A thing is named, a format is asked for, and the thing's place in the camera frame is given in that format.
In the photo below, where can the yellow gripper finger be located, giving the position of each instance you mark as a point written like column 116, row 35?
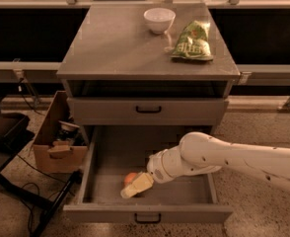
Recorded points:
column 142, row 182

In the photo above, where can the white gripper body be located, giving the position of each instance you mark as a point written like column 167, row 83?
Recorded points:
column 157, row 169

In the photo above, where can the orange fruit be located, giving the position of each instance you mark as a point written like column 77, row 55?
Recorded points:
column 129, row 177

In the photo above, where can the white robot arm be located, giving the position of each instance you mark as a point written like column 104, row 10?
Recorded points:
column 198, row 153

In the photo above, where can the open grey lower drawer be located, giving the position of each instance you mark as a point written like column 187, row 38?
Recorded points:
column 118, row 150

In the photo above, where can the closed grey upper drawer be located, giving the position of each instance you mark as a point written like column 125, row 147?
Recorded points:
column 161, row 111

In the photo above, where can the grey drawer cabinet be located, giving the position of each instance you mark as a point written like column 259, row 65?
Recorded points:
column 115, row 55

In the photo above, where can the cardboard box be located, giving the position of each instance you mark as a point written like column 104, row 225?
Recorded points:
column 54, row 155

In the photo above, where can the white cup in box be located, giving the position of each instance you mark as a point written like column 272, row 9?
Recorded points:
column 68, row 126

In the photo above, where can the green chip bag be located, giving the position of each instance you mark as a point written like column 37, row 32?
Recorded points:
column 193, row 42

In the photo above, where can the dark tray on stand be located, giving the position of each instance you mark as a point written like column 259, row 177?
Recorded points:
column 12, row 126

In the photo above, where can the white bowl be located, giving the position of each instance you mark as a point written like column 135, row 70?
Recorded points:
column 159, row 20

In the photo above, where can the black stand frame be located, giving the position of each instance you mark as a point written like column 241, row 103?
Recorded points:
column 31, row 200

